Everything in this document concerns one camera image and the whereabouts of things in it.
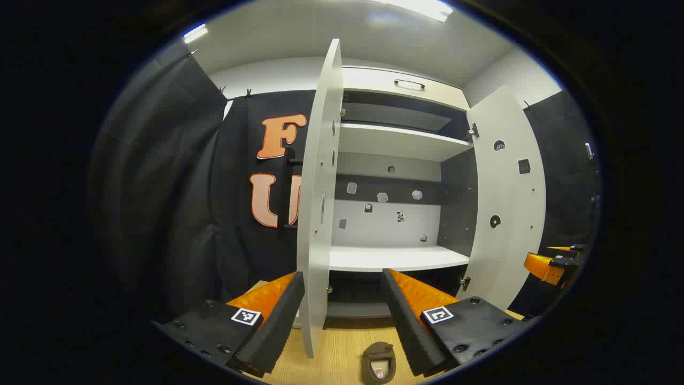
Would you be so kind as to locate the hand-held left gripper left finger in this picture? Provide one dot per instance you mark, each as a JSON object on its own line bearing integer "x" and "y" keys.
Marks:
{"x": 278, "y": 326}

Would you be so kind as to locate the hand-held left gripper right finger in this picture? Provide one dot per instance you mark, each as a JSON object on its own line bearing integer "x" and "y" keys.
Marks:
{"x": 406, "y": 326}

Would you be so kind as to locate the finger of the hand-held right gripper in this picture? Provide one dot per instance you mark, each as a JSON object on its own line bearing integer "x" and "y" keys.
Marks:
{"x": 569, "y": 248}
{"x": 542, "y": 266}

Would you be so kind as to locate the brown fuzzy shoe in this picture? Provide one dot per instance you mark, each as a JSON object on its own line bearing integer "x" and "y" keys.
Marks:
{"x": 378, "y": 355}

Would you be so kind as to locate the white cabinet door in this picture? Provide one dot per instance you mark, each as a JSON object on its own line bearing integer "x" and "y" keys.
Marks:
{"x": 320, "y": 160}
{"x": 507, "y": 203}

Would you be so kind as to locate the white shoe cabinet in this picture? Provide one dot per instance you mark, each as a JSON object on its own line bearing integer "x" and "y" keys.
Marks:
{"x": 395, "y": 141}

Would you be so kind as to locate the metal door hinge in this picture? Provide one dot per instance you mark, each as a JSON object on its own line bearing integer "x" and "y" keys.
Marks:
{"x": 465, "y": 282}
{"x": 473, "y": 130}

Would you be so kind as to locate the ceiling light panel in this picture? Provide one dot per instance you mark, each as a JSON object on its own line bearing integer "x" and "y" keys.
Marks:
{"x": 195, "y": 33}

